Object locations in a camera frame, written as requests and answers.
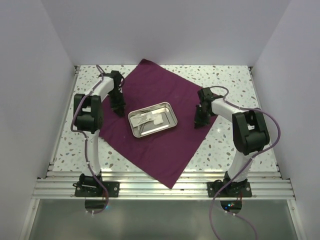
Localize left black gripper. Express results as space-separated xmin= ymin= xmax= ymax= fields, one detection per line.
xmin=108 ymin=88 xmax=126 ymax=116

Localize steel tweezers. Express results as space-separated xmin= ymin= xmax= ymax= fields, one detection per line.
xmin=137 ymin=124 xmax=149 ymax=136

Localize stainless steel tray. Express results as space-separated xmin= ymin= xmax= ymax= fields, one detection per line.
xmin=127 ymin=102 xmax=178 ymax=138

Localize white gauze pad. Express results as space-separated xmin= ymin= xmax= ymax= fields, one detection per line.
xmin=153 ymin=113 xmax=164 ymax=126

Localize purple cloth mat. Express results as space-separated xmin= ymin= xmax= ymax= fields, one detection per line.
xmin=99 ymin=59 xmax=211 ymax=189

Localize white sachet packet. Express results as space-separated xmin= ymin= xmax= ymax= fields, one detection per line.
xmin=130 ymin=112 xmax=154 ymax=128

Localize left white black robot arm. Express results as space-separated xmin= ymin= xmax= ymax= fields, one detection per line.
xmin=70 ymin=70 xmax=126 ymax=197

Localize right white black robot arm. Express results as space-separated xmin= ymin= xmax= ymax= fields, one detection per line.
xmin=194 ymin=87 xmax=270 ymax=197

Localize steel scissors in tray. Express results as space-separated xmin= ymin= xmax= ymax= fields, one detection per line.
xmin=138 ymin=108 xmax=152 ymax=115

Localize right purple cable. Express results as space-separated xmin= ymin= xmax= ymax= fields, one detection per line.
xmin=208 ymin=86 xmax=282 ymax=240

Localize purple cable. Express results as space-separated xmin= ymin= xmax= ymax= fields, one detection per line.
xmin=70 ymin=64 xmax=112 ymax=215
xmin=208 ymin=86 xmax=282 ymax=240

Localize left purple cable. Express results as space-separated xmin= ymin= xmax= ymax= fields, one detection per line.
xmin=70 ymin=64 xmax=112 ymax=215

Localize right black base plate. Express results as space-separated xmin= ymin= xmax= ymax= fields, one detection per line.
xmin=206 ymin=179 xmax=253 ymax=198

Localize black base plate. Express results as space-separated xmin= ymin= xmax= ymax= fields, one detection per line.
xmin=72 ymin=181 xmax=120 ymax=198
xmin=206 ymin=179 xmax=253 ymax=198

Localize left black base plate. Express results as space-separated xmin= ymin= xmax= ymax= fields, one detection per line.
xmin=72 ymin=181 xmax=120 ymax=198

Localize aluminium rail frame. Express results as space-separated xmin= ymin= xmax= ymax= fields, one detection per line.
xmin=32 ymin=65 xmax=305 ymax=240

